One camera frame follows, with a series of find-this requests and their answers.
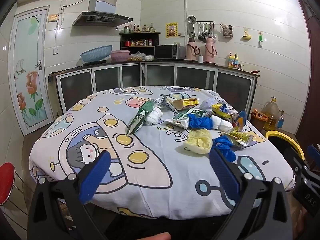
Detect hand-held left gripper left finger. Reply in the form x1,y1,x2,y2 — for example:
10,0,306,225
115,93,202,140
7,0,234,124
27,150,112,240

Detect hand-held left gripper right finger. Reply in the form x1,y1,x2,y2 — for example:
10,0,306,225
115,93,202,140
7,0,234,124
209,147,293,240

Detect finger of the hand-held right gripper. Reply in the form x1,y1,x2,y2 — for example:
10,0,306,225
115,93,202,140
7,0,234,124
296,144,320,178

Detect yellow-rimmed black trash bin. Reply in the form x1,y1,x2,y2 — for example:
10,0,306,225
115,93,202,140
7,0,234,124
265,130,305,180

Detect yellow blue wrapper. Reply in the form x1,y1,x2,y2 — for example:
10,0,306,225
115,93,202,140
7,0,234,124
211,103,239,120

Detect green white packet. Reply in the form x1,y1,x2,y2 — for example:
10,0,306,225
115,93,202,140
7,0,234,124
164,108,208,129

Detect person's left hand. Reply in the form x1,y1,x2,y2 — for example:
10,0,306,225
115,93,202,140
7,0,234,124
136,232,172,240

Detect blue glove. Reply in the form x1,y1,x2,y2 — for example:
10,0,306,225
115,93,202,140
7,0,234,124
212,135,237,162
187,113,213,130

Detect yellow green wrapper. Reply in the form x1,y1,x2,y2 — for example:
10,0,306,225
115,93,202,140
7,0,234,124
224,130,254,148

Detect pale yellow plastic wrap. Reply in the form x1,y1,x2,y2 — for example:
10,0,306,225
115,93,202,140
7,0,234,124
183,128,213,154

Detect blue liquid bottle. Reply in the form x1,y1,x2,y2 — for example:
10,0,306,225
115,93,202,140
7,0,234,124
276,110,285,130

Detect crumpled white tissue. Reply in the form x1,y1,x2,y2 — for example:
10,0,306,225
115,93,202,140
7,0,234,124
210,116,233,132

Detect cartoon printed tablecloth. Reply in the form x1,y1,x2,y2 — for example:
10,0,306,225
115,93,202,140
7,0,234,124
29,85,294,218

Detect large cooking oil bottle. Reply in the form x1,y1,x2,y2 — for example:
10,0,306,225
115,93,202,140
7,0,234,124
261,96,280,130

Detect orange blue wrapper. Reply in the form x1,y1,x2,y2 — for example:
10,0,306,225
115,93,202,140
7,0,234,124
232,110,248,132

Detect brown waste bin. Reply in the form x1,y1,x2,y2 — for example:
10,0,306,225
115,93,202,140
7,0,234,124
250,109,268,130

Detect long green wrapper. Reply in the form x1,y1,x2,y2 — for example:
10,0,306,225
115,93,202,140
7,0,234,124
126,100,154,137

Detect clear plastic bag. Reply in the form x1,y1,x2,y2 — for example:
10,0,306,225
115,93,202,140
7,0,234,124
199,96,220,110

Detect tan yellow paper box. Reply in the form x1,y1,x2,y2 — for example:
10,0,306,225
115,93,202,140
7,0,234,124
166,97,200,111

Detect white tissue ball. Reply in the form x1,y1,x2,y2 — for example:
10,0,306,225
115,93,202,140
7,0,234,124
146,107,163,125

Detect red stool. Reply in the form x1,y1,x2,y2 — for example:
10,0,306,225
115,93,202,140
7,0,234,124
0,162,16,207

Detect silver foil wrapper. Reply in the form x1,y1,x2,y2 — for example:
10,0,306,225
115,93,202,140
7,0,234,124
155,95,175,110

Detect brown wooden door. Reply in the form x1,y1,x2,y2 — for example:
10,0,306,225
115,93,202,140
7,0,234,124
296,0,320,135

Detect glass door kitchen cabinet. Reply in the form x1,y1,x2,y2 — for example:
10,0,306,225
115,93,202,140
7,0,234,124
49,61,260,115

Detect black induction cooker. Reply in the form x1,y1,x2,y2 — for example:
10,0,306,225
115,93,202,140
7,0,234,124
82,59,107,67

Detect detergent bottles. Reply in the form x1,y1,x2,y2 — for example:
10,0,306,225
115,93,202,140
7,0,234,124
227,52,239,68

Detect pink plastic basin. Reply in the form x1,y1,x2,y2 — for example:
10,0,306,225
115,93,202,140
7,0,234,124
110,50,131,62

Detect blue plastic basket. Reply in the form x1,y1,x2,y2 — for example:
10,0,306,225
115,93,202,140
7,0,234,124
80,45,113,63

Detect pink thermos flask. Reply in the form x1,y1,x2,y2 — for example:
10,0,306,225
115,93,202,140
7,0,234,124
185,37,201,61
204,37,217,63

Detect plastic bag of food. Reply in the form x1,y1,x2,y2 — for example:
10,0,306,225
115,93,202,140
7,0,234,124
128,51,147,62

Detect black microwave oven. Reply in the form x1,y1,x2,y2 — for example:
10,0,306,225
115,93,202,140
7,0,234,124
154,44,184,60

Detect flower painted door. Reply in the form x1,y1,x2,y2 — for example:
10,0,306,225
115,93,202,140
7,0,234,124
9,6,54,137

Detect row of seasoning jars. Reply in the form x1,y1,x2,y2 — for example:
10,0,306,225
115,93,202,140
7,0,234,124
124,38,153,47

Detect chopstick holder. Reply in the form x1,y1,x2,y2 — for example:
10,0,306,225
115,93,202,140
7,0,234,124
220,22,233,37

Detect black corner shelf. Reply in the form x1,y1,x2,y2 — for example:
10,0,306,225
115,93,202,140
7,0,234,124
119,32,161,50

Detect rack of hanging utensils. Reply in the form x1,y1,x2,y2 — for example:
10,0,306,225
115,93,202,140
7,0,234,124
187,15,216,43

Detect row of glass bottles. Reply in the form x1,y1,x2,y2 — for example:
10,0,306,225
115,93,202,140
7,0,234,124
124,23,157,33

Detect steel range hood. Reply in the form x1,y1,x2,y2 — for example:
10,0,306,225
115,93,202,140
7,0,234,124
72,0,133,27

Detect red handled pan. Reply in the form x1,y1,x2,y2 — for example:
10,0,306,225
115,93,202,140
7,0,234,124
240,65,260,73

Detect yellow wall poster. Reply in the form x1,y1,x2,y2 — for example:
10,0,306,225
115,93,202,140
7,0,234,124
166,22,178,39

